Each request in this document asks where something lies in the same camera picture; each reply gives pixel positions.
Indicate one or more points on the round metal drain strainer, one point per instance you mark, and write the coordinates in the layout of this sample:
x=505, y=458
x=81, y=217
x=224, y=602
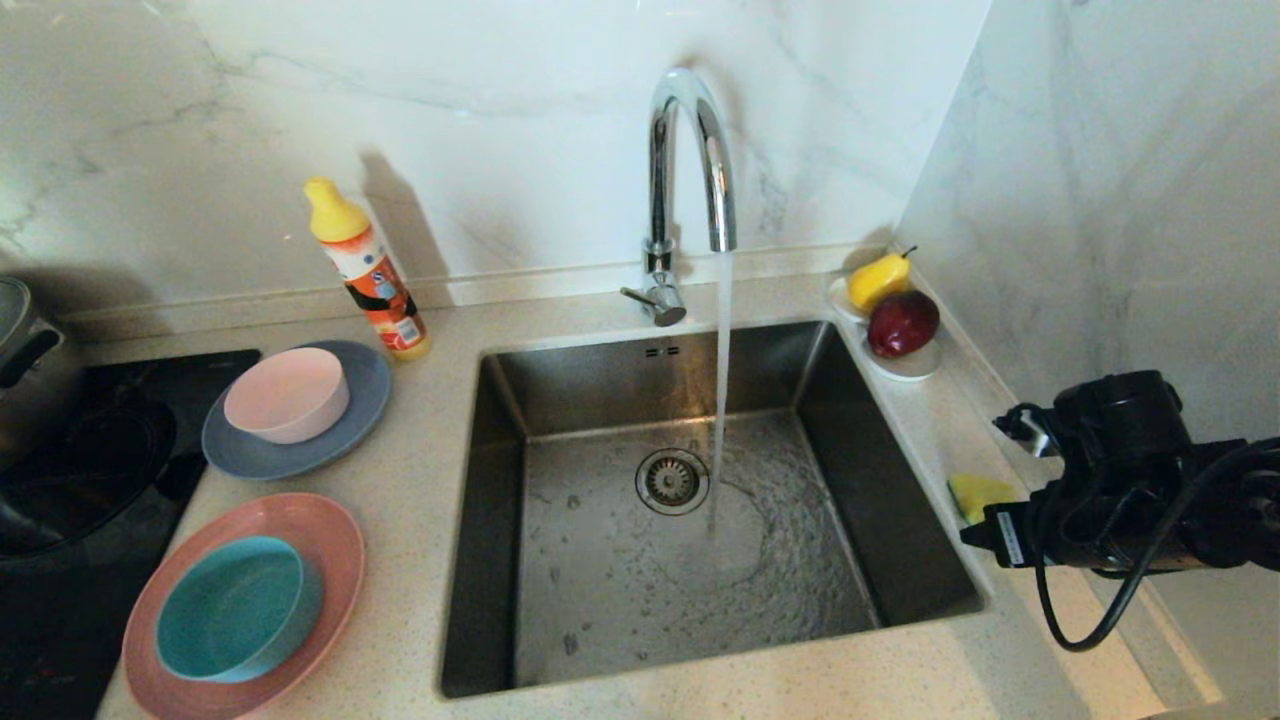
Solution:
x=671, y=481

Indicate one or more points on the orange dish soap bottle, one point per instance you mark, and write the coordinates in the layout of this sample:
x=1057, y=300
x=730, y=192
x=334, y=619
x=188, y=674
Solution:
x=385, y=290

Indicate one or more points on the yellow green sponge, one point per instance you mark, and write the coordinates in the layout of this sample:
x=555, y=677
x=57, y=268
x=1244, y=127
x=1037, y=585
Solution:
x=975, y=492

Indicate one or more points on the teal bowl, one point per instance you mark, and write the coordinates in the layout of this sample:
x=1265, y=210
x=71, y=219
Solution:
x=232, y=612

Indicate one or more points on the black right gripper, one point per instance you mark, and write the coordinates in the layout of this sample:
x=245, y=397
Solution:
x=1015, y=535

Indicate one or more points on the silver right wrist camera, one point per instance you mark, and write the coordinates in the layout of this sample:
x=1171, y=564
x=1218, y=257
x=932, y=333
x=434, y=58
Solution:
x=1030, y=432

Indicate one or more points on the chrome gooseneck faucet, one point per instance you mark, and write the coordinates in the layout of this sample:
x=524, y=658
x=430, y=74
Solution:
x=657, y=180

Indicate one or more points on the yellow pear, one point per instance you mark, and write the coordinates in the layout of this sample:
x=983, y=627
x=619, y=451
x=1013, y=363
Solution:
x=877, y=282

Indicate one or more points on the dark red apple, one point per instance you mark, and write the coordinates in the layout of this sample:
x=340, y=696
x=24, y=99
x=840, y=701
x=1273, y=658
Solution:
x=901, y=323

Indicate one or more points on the pale pink bowl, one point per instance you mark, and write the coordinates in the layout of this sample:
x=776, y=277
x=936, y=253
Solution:
x=285, y=392

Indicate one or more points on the small white dish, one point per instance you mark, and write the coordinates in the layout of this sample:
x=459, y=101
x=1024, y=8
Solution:
x=912, y=368

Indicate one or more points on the blue grey plate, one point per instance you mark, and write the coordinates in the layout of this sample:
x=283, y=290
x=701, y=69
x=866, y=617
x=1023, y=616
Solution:
x=298, y=457

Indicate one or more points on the stainless steel sink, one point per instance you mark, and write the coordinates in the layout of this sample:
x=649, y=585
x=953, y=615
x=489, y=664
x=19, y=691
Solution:
x=620, y=600

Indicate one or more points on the black induction cooktop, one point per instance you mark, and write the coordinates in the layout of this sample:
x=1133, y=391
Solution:
x=60, y=600

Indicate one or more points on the pink plate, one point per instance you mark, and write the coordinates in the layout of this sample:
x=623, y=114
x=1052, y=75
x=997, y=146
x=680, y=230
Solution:
x=330, y=540

